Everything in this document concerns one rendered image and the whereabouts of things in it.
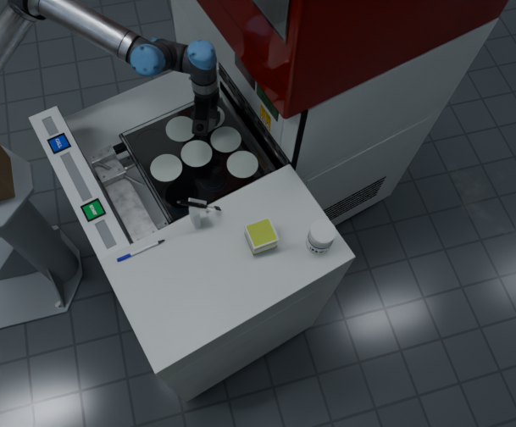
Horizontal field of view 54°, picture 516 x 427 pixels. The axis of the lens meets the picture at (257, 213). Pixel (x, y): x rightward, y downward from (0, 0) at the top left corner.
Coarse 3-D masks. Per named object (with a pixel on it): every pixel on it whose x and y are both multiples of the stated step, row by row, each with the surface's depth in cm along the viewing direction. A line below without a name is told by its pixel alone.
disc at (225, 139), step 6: (228, 126) 167; (216, 132) 165; (222, 132) 165; (228, 132) 166; (234, 132) 166; (216, 138) 164; (222, 138) 164; (228, 138) 165; (234, 138) 165; (240, 138) 165; (216, 144) 163; (222, 144) 164; (228, 144) 164; (234, 144) 164; (222, 150) 163; (228, 150) 163
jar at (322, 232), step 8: (312, 224) 135; (320, 224) 135; (328, 224) 135; (312, 232) 134; (320, 232) 134; (328, 232) 134; (312, 240) 135; (320, 240) 133; (328, 240) 133; (312, 248) 139; (320, 248) 137; (328, 248) 139
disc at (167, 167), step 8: (160, 160) 160; (168, 160) 160; (176, 160) 160; (152, 168) 159; (160, 168) 159; (168, 168) 159; (176, 168) 159; (160, 176) 158; (168, 176) 158; (176, 176) 158
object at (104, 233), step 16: (48, 112) 159; (48, 128) 157; (64, 128) 157; (48, 144) 154; (64, 160) 152; (80, 160) 152; (64, 176) 149; (80, 176) 150; (80, 192) 148; (96, 192) 148; (80, 208) 145; (96, 224) 144; (112, 224) 144; (96, 240) 141; (112, 240) 142
